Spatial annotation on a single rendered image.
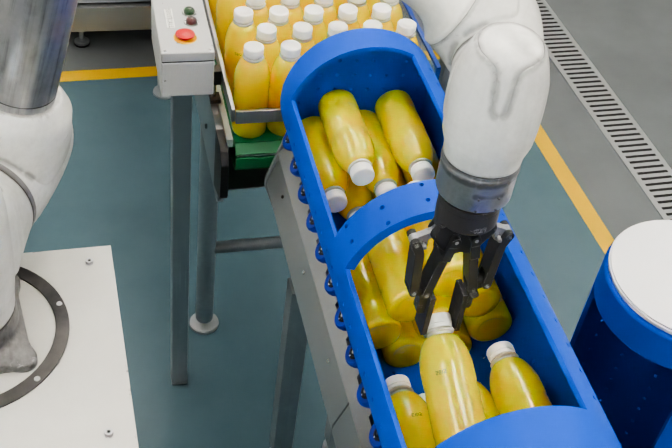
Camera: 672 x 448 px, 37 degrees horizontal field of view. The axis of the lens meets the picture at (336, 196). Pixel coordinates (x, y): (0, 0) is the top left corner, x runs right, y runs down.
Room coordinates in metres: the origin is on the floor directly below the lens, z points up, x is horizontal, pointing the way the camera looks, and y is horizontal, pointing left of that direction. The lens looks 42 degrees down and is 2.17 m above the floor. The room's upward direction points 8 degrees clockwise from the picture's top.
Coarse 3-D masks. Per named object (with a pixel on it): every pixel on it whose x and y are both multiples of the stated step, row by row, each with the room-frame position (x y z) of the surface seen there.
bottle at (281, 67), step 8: (280, 56) 1.61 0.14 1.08; (280, 64) 1.60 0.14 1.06; (288, 64) 1.60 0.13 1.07; (272, 72) 1.61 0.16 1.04; (280, 72) 1.59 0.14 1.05; (288, 72) 1.59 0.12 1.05; (272, 80) 1.60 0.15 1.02; (280, 80) 1.59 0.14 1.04; (272, 88) 1.60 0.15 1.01; (280, 88) 1.59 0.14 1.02; (272, 96) 1.60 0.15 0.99; (280, 96) 1.59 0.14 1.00; (272, 104) 1.60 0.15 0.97; (272, 128) 1.59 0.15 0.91; (280, 128) 1.59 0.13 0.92
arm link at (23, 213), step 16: (0, 176) 0.96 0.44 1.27; (0, 192) 0.91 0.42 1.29; (16, 192) 0.95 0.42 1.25; (0, 208) 0.89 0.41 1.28; (16, 208) 0.93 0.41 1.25; (0, 224) 0.87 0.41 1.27; (16, 224) 0.91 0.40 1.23; (0, 240) 0.86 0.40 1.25; (16, 240) 0.90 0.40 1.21; (0, 256) 0.86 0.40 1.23; (16, 256) 0.90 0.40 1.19; (0, 272) 0.85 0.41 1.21; (16, 272) 0.90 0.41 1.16; (0, 288) 0.85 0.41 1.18; (0, 304) 0.84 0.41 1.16; (0, 320) 0.84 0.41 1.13
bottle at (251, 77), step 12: (240, 60) 1.59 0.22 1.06; (252, 60) 1.58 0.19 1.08; (264, 60) 1.60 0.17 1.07; (240, 72) 1.58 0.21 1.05; (252, 72) 1.57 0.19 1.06; (264, 72) 1.58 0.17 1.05; (240, 84) 1.57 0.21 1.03; (252, 84) 1.57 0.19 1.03; (264, 84) 1.58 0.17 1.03; (240, 96) 1.57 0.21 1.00; (252, 96) 1.57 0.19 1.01; (264, 96) 1.58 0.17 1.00; (240, 108) 1.57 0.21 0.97; (252, 108) 1.57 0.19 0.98; (240, 132) 1.57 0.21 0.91; (252, 132) 1.57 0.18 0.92
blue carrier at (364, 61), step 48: (336, 48) 1.45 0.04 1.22; (384, 48) 1.45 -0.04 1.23; (288, 96) 1.42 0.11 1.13; (432, 96) 1.36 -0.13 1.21; (432, 192) 1.10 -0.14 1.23; (336, 240) 1.08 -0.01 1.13; (336, 288) 1.03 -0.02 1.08; (528, 288) 0.95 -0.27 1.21; (528, 336) 1.01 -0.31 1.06; (384, 384) 0.83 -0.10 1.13; (576, 384) 0.80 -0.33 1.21; (384, 432) 0.77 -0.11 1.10; (480, 432) 0.71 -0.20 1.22; (528, 432) 0.71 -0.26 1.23; (576, 432) 0.72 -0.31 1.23
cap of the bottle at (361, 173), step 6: (360, 162) 1.27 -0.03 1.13; (366, 162) 1.27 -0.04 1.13; (354, 168) 1.26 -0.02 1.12; (360, 168) 1.25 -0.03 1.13; (366, 168) 1.26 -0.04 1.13; (372, 168) 1.27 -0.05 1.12; (354, 174) 1.25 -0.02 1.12; (360, 174) 1.25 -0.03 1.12; (366, 174) 1.26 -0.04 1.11; (372, 174) 1.26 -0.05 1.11; (354, 180) 1.25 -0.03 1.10; (360, 180) 1.25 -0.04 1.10; (366, 180) 1.26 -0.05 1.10; (372, 180) 1.26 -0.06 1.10
